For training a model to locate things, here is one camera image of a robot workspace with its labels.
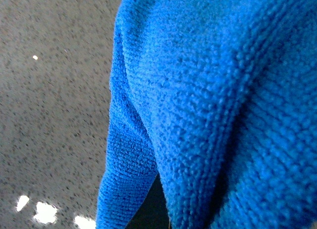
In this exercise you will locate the blue microfiber cloth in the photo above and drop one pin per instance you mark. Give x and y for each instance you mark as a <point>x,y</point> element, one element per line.
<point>219,99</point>

